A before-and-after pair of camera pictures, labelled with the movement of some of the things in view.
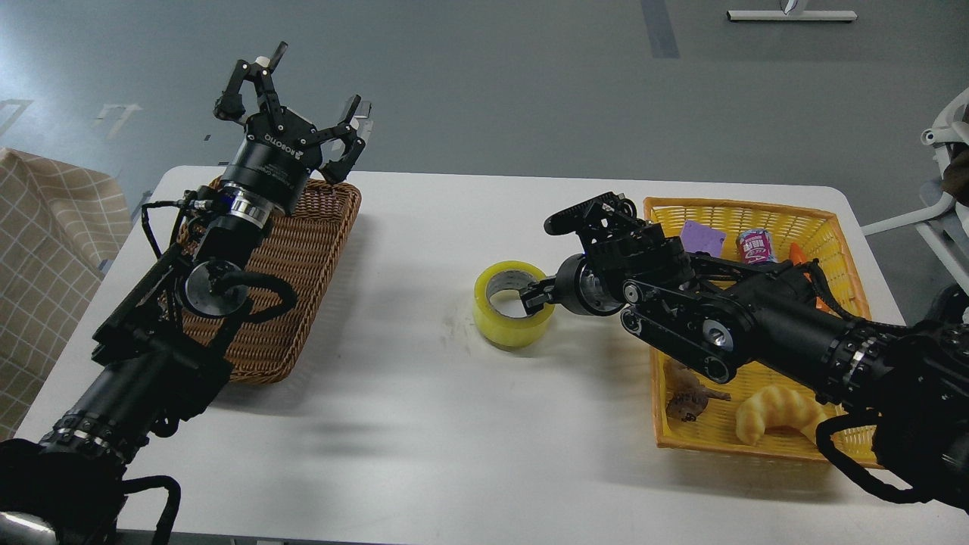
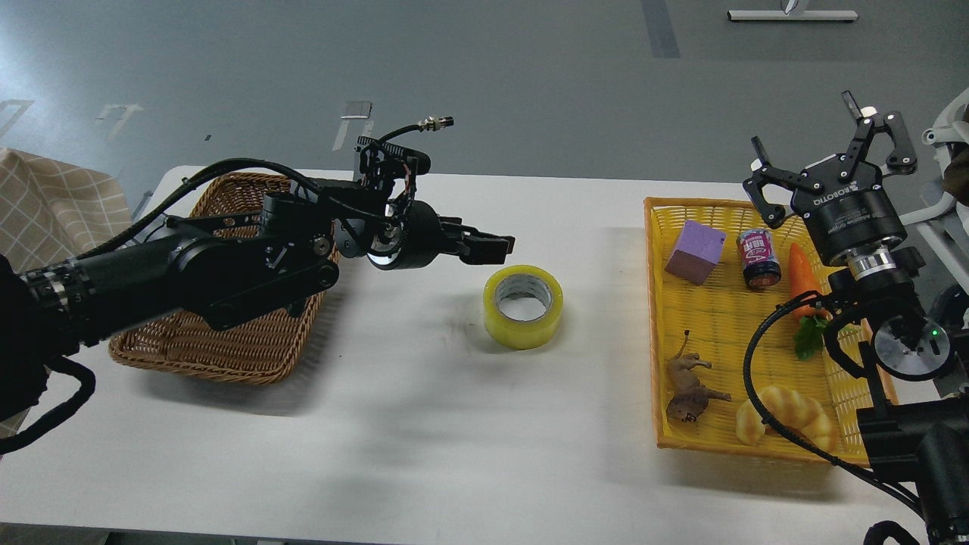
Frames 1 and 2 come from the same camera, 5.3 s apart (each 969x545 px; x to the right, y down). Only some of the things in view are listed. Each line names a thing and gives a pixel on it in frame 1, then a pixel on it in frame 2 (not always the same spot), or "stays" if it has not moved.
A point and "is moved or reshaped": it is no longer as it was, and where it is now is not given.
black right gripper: (581, 285) to (845, 219)
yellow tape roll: (505, 332) is moved or reshaped
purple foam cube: (696, 238) stays
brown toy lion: (687, 397) stays
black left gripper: (269, 162) to (416, 235)
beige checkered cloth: (60, 227) stays
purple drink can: (755, 245) stays
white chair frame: (945, 227) stays
